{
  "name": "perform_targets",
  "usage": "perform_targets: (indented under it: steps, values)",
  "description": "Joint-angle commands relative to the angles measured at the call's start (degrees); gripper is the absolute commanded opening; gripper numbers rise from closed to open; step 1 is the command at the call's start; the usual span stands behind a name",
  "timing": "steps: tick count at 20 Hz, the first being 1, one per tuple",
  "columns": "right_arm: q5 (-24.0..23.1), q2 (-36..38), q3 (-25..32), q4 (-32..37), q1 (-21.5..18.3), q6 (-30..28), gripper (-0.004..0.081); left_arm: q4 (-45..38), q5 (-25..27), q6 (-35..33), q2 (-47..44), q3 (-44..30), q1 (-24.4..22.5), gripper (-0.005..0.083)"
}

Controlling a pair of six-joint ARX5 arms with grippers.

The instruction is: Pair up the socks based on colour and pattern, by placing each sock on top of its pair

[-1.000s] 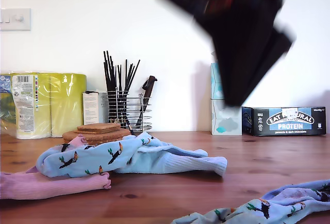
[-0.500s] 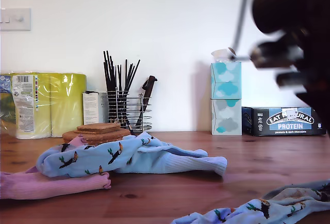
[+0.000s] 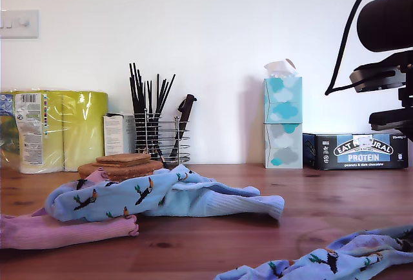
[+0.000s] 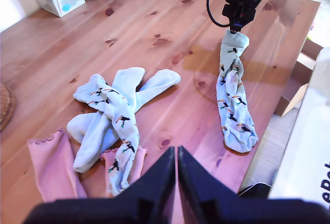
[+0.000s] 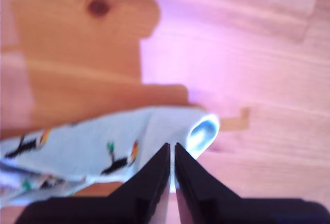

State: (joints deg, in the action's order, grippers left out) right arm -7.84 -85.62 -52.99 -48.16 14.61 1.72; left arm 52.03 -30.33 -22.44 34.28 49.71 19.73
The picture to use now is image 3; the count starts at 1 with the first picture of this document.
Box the blue toucan pattern sock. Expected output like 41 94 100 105
44 163 197 223
214 224 413 280

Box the grey cloud tissue box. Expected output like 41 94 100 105
263 122 304 169

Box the dark handled utensil with strap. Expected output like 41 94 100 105
170 94 197 158

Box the blue cloud tissue box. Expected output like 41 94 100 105
263 76 304 125

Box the black protein bar box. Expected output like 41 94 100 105
302 132 409 171

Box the chrome wire cutlery holder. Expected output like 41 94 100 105
133 108 192 167

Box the round cork trivet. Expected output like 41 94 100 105
79 169 164 181
78 160 164 174

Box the long black arm cable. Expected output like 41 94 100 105
324 0 385 96

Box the white tissue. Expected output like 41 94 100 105
264 57 299 79

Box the yellow kitchen roll pack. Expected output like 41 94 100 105
0 90 110 175

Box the square cork coaster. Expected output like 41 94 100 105
96 153 152 165
96 160 152 168

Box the white printed carton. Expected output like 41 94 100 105
103 113 136 157

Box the arm grey camera box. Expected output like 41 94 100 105
349 52 413 94

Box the white light switch plate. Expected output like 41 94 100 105
0 9 40 39

